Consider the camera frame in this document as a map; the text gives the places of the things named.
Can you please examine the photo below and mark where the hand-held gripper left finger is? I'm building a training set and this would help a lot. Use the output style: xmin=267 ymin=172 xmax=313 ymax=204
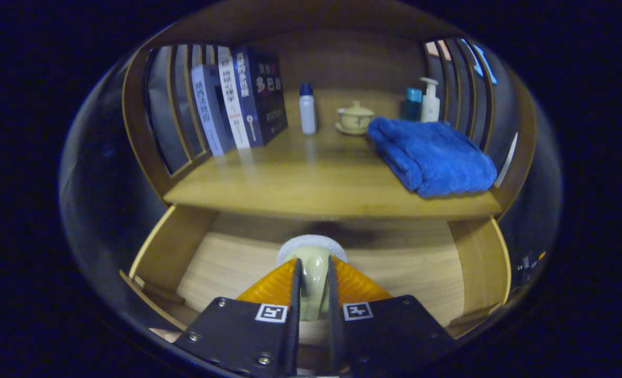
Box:
xmin=172 ymin=257 xmax=303 ymax=377

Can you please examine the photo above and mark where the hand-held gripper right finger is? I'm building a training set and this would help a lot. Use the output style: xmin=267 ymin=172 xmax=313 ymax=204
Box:
xmin=326 ymin=255 xmax=456 ymax=376

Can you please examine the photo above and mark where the pale green ceramic ornament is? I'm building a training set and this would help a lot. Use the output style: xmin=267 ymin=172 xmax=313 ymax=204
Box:
xmin=277 ymin=235 xmax=348 ymax=322

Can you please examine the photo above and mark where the wooden drawer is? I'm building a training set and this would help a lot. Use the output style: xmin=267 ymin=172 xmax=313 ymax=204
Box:
xmin=119 ymin=204 xmax=512 ymax=342

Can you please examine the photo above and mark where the wooden cabinet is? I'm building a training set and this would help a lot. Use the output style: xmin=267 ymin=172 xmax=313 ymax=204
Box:
xmin=122 ymin=0 xmax=537 ymax=221

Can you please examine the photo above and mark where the folded blue towel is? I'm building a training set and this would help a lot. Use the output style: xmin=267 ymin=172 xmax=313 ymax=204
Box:
xmin=367 ymin=117 xmax=499 ymax=198

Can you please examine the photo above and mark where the lidded ceramic teacup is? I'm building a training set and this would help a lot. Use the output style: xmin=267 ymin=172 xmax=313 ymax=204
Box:
xmin=335 ymin=101 xmax=376 ymax=137

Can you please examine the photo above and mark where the white bottle blue cap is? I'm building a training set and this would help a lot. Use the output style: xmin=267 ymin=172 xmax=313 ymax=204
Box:
xmin=299 ymin=83 xmax=318 ymax=135

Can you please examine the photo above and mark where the light blue book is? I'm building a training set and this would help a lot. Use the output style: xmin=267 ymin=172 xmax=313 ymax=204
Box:
xmin=190 ymin=64 xmax=236 ymax=157

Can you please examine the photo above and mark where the white book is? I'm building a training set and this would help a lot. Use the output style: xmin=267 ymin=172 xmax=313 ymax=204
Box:
xmin=217 ymin=50 xmax=264 ymax=150

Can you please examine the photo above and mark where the dark blue book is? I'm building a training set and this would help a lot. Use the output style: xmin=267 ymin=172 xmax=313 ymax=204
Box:
xmin=231 ymin=46 xmax=289 ymax=148

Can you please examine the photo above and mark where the teal bottle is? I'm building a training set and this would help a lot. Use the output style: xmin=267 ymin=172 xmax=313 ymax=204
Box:
xmin=405 ymin=87 xmax=423 ymax=121

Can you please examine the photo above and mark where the white pump bottle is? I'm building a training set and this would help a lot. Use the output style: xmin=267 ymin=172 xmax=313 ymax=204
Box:
xmin=419 ymin=77 xmax=441 ymax=123

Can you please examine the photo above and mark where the black backdrop cloth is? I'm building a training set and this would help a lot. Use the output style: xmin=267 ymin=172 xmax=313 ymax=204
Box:
xmin=59 ymin=37 xmax=563 ymax=316

